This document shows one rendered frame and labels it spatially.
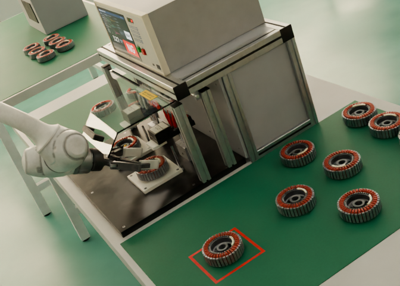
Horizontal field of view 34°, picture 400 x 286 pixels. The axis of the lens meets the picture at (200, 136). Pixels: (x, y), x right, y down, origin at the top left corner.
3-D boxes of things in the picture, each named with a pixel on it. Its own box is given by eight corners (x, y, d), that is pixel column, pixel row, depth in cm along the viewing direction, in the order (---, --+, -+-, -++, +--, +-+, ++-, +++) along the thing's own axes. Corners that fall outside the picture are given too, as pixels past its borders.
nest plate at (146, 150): (118, 170, 237) (117, 167, 236) (104, 157, 249) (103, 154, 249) (153, 150, 241) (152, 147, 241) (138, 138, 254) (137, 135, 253)
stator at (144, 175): (146, 186, 218) (141, 177, 216) (133, 175, 228) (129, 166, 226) (174, 169, 221) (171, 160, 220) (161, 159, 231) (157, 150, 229)
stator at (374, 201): (337, 225, 174) (333, 214, 172) (342, 199, 183) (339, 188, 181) (380, 223, 169) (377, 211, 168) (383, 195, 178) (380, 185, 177)
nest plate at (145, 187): (144, 194, 216) (143, 191, 216) (128, 179, 229) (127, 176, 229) (183, 171, 221) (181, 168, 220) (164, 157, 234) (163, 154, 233)
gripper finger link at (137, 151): (123, 156, 225) (122, 156, 226) (141, 156, 228) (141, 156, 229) (124, 148, 224) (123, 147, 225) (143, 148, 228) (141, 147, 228)
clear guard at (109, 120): (108, 158, 194) (100, 141, 191) (82, 135, 214) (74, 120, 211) (200, 106, 203) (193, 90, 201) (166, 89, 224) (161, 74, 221)
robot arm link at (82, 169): (68, 142, 212) (86, 141, 215) (66, 169, 214) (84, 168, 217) (77, 150, 205) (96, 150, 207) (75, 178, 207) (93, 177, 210)
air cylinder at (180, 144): (189, 161, 225) (184, 148, 223) (179, 154, 232) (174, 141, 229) (201, 154, 227) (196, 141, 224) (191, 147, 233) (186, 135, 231)
